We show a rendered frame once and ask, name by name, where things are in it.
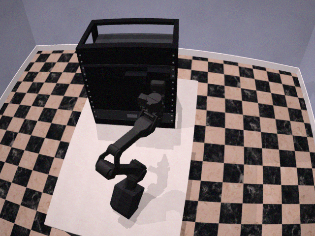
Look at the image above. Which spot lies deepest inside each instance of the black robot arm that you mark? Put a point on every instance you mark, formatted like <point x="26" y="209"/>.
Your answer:
<point x="151" y="106"/>

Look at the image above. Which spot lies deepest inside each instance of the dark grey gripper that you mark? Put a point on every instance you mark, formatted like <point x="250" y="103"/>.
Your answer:
<point x="159" y="87"/>

